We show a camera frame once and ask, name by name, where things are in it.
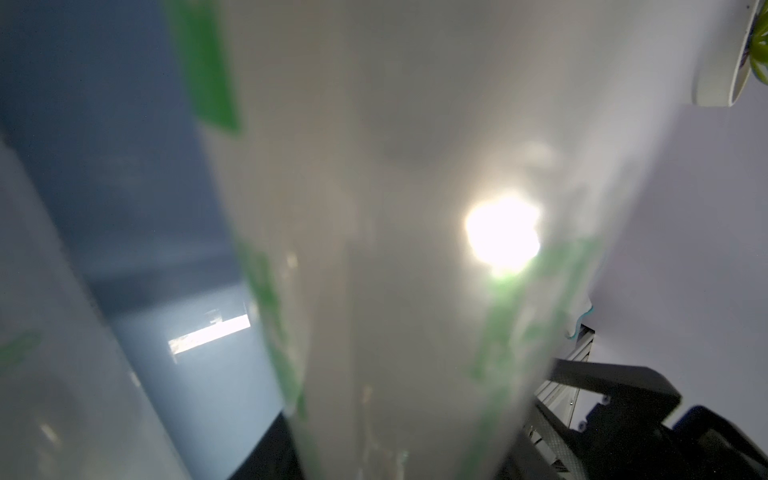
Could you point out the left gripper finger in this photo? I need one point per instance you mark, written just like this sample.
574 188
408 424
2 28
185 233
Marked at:
274 457

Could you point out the white green plastic wrap roll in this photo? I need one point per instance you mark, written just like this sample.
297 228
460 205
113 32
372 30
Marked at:
71 405
420 194

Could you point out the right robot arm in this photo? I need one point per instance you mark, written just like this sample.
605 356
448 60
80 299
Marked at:
624 436

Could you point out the light blue plastic basket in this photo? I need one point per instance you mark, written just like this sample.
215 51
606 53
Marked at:
93 101

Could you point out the teal rubber glove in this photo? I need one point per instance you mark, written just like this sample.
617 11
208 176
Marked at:
575 332

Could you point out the small potted succulent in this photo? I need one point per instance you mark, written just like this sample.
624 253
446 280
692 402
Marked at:
722 70

